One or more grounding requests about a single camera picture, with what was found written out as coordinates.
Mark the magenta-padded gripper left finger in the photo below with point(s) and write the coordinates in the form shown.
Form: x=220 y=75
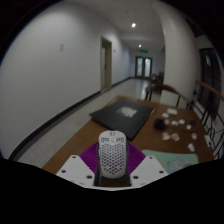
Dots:
x=75 y=170

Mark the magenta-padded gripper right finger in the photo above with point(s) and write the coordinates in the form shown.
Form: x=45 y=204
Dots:
x=150 y=170

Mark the white perforated computer mouse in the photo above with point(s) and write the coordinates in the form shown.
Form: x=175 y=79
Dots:
x=112 y=155

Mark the pale green printed mouse pad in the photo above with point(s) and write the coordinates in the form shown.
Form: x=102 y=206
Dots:
x=173 y=161

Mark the small tan sticker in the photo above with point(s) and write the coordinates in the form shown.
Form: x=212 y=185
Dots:
x=175 y=136
x=166 y=136

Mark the long white sticker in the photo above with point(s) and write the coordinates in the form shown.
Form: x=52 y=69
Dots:
x=191 y=147

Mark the small black box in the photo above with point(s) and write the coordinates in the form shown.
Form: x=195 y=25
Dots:
x=160 y=124

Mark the small white sticker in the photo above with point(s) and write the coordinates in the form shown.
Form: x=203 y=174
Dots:
x=188 y=127
x=174 y=123
x=165 y=115
x=181 y=121

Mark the red and white sticker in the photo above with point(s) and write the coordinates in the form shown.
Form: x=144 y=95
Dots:
x=194 y=136

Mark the black laptop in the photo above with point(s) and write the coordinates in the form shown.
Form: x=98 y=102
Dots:
x=125 y=116

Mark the wooden armchair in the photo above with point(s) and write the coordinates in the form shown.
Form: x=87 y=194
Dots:
x=166 y=88

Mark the black railing with wooden handrail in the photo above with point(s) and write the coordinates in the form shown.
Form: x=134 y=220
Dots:
x=213 y=113

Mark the wooden chair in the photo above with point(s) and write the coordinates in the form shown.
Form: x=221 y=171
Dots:
x=156 y=77

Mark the glass double door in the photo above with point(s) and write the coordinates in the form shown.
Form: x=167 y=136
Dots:
x=143 y=67

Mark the dark window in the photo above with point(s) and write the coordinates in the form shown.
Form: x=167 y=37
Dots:
x=210 y=80

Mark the wooden side door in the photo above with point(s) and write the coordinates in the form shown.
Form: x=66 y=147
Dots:
x=106 y=63

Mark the green exit sign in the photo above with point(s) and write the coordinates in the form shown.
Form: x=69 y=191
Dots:
x=143 y=51

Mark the round ceiling light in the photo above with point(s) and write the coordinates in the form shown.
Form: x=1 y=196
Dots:
x=139 y=45
x=133 y=25

